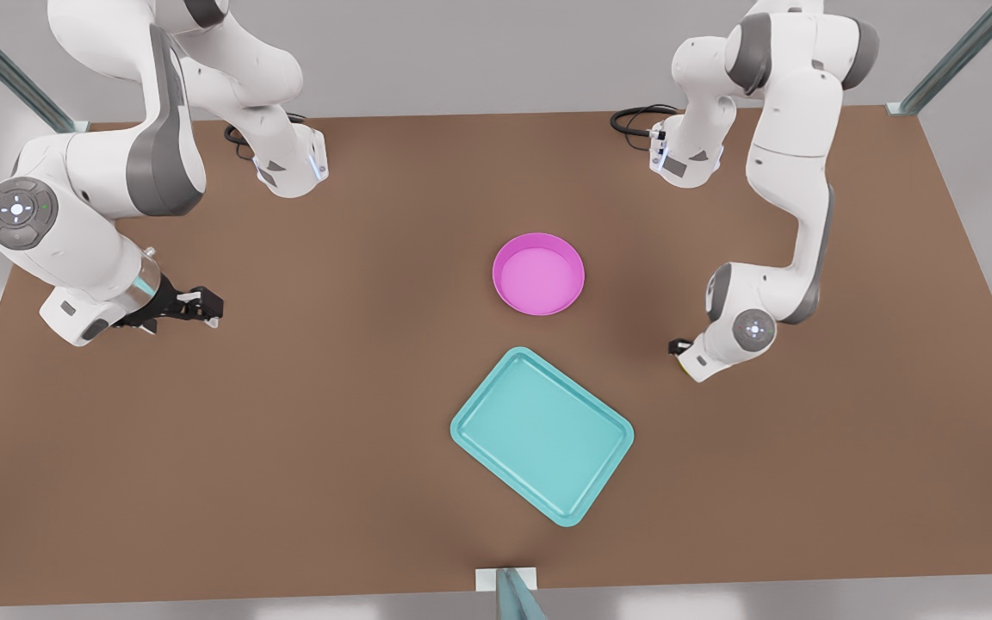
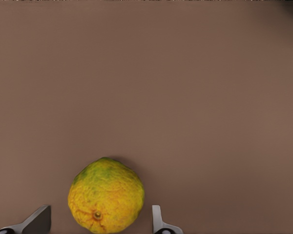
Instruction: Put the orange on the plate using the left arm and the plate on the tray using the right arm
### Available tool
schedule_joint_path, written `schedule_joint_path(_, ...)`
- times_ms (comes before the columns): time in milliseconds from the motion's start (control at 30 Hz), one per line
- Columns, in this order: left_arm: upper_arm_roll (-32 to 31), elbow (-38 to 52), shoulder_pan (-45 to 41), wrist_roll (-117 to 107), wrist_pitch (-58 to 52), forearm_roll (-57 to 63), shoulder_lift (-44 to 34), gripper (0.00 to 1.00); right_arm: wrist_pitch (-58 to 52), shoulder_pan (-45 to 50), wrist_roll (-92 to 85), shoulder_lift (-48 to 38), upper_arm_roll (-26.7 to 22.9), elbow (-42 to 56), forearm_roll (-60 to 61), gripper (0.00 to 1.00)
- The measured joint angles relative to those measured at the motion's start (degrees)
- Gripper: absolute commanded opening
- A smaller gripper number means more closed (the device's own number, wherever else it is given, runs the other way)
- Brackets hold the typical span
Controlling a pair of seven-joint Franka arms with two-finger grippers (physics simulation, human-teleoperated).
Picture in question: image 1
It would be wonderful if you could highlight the teal rectangular tray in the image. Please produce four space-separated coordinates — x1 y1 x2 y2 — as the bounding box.
449 346 636 528

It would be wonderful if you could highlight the black cable loop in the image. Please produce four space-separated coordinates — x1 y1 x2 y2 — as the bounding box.
223 112 308 163
610 104 683 157

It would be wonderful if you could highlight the silver frame post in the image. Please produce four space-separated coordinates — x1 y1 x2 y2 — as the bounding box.
0 0 90 135
474 567 549 620
885 0 992 117

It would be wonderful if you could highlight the pink round plate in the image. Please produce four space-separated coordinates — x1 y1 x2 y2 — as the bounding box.
493 232 586 317

